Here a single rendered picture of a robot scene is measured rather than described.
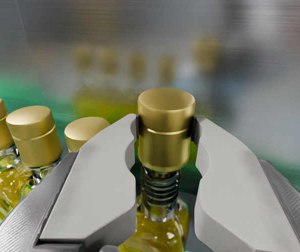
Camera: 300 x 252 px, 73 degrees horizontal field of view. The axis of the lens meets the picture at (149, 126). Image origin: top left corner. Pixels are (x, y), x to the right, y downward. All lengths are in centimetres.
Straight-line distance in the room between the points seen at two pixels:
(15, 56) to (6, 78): 6
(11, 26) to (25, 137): 25
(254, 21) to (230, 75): 5
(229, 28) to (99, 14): 14
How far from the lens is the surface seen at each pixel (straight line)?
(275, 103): 25
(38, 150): 19
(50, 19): 31
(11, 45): 42
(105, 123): 16
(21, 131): 19
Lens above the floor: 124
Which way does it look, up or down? 32 degrees down
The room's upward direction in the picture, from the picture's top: straight up
